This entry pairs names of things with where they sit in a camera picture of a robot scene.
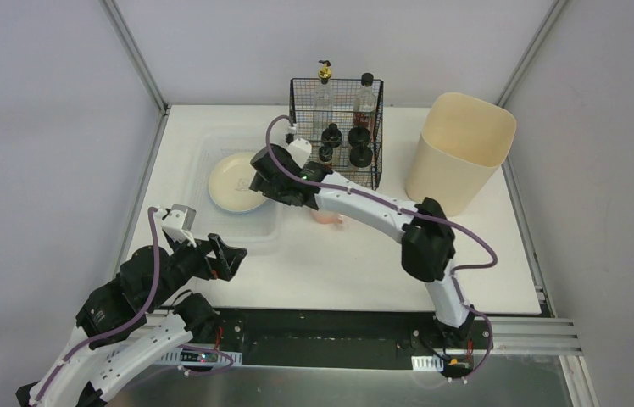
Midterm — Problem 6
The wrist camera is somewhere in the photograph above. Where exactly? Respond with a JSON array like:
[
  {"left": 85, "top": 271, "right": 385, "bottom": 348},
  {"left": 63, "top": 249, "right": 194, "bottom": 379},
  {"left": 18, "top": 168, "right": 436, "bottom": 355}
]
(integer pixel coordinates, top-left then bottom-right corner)
[
  {"left": 161, "top": 204, "right": 197, "bottom": 248},
  {"left": 285, "top": 125, "right": 312, "bottom": 168}
]

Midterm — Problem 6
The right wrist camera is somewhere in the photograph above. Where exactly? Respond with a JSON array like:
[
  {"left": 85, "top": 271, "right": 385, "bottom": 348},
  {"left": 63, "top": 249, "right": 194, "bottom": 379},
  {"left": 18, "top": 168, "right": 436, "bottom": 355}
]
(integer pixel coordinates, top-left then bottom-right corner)
[{"left": 285, "top": 125, "right": 312, "bottom": 168}]

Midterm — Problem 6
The black wire rack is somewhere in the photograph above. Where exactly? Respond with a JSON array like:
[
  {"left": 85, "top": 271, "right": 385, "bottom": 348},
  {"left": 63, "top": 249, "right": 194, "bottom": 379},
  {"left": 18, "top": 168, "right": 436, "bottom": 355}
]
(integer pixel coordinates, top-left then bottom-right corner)
[{"left": 289, "top": 75, "right": 384, "bottom": 190}]

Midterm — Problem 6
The glass bottle gold pourer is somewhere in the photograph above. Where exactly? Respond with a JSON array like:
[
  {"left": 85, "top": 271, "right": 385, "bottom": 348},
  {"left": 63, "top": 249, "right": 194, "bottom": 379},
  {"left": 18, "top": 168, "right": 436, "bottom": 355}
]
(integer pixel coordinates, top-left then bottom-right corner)
[{"left": 312, "top": 59, "right": 333, "bottom": 131}]

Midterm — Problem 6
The white perforated plastic basket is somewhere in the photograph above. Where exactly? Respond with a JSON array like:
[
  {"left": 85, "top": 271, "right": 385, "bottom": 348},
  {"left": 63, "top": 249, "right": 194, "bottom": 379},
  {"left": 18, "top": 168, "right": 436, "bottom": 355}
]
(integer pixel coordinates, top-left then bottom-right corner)
[{"left": 182, "top": 126, "right": 282, "bottom": 250}]

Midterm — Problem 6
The cream plate with bear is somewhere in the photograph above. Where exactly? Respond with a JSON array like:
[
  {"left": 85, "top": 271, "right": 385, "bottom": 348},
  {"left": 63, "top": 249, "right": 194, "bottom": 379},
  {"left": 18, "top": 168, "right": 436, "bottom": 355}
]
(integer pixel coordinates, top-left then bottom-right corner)
[{"left": 208, "top": 152, "right": 267, "bottom": 214}]

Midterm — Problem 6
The beige waste bin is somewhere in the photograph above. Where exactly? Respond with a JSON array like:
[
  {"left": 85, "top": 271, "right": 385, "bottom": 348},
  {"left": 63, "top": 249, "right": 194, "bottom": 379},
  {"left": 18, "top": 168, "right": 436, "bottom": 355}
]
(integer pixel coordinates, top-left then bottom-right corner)
[{"left": 405, "top": 92, "right": 517, "bottom": 216}]

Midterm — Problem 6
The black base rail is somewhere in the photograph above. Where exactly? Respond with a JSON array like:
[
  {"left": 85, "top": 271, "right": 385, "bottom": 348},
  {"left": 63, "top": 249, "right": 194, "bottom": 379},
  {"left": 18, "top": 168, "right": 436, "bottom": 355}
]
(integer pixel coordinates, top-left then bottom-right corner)
[{"left": 216, "top": 308, "right": 491, "bottom": 371}]

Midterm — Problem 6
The spice jar black lid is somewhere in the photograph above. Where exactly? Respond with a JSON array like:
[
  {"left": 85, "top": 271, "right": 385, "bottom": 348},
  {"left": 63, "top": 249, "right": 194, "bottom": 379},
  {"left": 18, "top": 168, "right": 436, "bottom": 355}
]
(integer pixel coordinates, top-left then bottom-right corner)
[
  {"left": 320, "top": 123, "right": 342, "bottom": 148},
  {"left": 348, "top": 145, "right": 373, "bottom": 171},
  {"left": 348, "top": 126, "right": 371, "bottom": 148}
]

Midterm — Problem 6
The pink mug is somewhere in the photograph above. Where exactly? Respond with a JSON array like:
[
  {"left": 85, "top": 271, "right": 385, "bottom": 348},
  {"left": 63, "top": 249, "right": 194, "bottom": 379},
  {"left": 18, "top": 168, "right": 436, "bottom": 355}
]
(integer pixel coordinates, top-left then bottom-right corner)
[{"left": 309, "top": 209, "right": 344, "bottom": 227}]

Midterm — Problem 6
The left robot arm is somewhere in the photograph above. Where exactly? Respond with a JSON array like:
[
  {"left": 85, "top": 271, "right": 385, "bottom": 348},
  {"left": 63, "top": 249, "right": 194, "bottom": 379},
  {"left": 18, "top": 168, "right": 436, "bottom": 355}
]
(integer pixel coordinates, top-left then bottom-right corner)
[{"left": 16, "top": 233, "right": 247, "bottom": 406}]

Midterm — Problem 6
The dark sauce bottle black cap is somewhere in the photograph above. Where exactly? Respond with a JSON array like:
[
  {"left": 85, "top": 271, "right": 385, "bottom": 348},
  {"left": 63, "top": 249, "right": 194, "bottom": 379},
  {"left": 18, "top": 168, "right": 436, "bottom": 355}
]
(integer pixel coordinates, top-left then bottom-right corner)
[{"left": 353, "top": 72, "right": 377, "bottom": 129}]

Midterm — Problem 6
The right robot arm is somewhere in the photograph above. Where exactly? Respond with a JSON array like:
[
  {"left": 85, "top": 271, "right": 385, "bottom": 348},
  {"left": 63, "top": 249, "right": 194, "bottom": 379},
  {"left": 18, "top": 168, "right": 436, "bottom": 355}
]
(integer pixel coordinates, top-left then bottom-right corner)
[{"left": 250, "top": 144, "right": 475, "bottom": 340}]

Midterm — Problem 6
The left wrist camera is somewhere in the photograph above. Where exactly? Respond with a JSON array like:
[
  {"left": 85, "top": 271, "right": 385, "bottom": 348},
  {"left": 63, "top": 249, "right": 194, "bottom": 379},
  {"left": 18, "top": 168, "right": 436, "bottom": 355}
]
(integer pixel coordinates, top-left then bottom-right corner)
[{"left": 161, "top": 204, "right": 197, "bottom": 248}]

